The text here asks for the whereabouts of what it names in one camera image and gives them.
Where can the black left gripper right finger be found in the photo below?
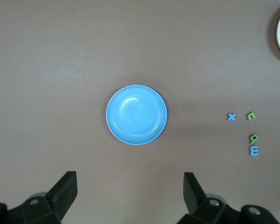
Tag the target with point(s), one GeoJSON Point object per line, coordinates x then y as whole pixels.
{"type": "Point", "coordinates": [193, 198]}

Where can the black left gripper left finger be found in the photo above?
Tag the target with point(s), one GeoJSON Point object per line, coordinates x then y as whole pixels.
{"type": "Point", "coordinates": [60, 196]}

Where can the blue letter m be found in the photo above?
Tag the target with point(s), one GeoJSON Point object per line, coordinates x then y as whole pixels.
{"type": "Point", "coordinates": [251, 150]}

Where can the green letter q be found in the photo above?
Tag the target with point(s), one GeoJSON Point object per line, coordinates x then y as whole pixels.
{"type": "Point", "coordinates": [252, 139]}

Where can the blue letter x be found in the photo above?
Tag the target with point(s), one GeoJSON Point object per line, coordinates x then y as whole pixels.
{"type": "Point", "coordinates": [231, 116]}

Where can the green letter u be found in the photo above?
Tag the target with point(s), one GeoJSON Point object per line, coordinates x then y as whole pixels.
{"type": "Point", "coordinates": [248, 114]}

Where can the blue plate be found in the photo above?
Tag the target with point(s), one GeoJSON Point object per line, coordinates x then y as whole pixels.
{"type": "Point", "coordinates": [136, 115]}

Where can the brown table mat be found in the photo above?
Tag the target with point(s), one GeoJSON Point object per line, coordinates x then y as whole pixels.
{"type": "Point", "coordinates": [60, 70]}

